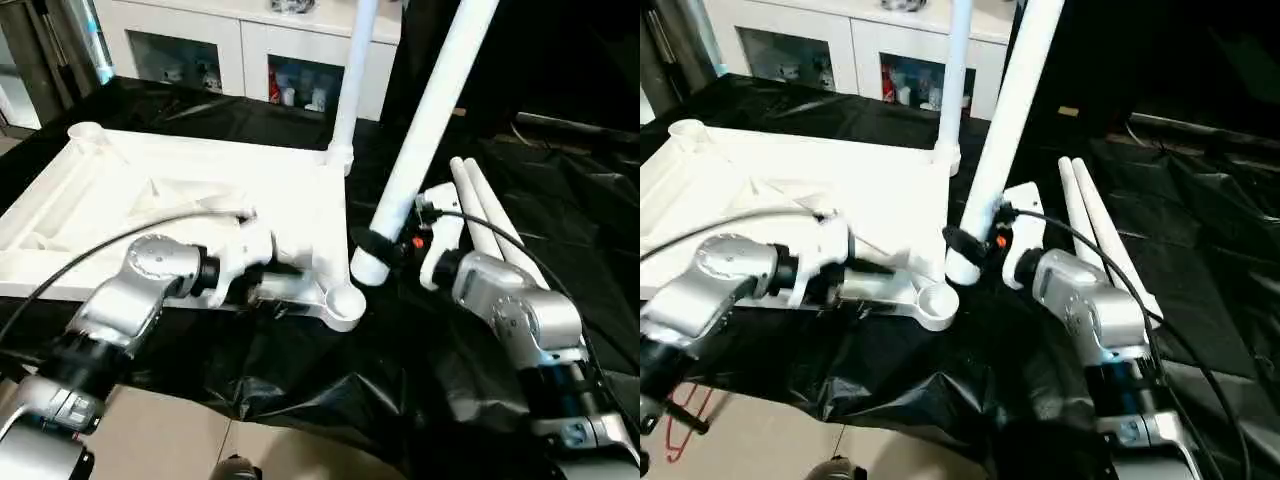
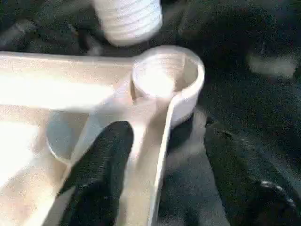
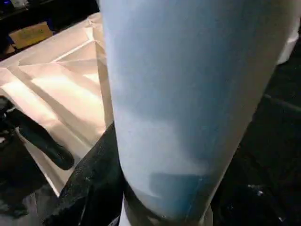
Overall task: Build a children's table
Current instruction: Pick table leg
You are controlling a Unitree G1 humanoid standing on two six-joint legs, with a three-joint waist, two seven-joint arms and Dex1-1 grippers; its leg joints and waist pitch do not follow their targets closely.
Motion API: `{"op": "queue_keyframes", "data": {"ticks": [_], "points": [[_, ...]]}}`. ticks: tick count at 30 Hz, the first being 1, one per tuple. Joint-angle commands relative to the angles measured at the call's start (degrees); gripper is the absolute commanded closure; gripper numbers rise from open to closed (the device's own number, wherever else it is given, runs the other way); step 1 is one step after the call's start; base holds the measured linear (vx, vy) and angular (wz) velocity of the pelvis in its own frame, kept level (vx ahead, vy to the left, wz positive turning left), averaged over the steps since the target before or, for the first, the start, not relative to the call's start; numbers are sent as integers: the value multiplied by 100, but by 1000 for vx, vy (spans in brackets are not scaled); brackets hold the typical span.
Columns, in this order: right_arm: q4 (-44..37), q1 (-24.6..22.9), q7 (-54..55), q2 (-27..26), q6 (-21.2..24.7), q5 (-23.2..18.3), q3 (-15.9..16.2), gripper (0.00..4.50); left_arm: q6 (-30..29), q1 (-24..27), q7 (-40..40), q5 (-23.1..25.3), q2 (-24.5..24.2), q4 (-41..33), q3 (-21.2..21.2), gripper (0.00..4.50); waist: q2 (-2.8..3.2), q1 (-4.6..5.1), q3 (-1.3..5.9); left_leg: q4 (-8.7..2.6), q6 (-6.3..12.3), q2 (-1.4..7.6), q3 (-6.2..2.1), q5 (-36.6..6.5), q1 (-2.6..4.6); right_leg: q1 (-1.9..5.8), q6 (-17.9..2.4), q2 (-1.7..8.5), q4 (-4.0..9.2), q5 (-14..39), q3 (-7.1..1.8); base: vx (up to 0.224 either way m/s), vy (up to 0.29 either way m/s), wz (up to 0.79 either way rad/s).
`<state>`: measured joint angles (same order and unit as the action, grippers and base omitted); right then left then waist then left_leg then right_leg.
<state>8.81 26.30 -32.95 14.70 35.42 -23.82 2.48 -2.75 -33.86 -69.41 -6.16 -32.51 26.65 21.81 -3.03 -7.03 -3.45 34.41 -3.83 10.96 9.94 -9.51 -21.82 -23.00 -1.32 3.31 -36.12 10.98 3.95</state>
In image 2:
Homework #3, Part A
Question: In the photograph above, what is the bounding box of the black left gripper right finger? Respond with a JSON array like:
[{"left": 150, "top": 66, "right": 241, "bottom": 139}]
[{"left": 244, "top": 180, "right": 301, "bottom": 226}]

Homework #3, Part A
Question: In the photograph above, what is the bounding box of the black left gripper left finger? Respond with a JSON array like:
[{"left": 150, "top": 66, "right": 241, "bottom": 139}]
[{"left": 57, "top": 121, "right": 135, "bottom": 226}]

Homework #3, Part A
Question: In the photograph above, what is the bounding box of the white plastic table top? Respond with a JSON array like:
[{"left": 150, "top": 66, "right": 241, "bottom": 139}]
[{"left": 0, "top": 46, "right": 205, "bottom": 226}]

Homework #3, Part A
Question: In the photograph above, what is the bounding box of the white plastic table leg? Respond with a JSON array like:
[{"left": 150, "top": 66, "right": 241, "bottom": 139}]
[{"left": 93, "top": 0, "right": 163, "bottom": 47}]

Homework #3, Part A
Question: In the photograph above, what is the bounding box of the black plastic mat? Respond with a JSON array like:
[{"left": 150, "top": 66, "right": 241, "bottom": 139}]
[{"left": 0, "top": 0, "right": 301, "bottom": 226}]

